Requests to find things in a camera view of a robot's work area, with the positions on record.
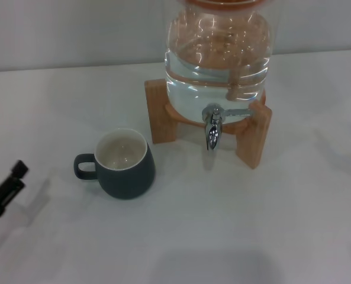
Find chrome dispenser faucet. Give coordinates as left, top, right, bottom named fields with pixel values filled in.
left=201, top=102, right=255, bottom=151

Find dark teal ceramic mug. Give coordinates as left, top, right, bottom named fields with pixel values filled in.
left=73, top=127, right=157, bottom=200

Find glass water dispenser jar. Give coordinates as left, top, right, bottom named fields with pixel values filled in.
left=163, top=0, right=274, bottom=125

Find wooden dispenser stand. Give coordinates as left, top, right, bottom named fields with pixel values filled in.
left=144, top=79, right=273, bottom=171

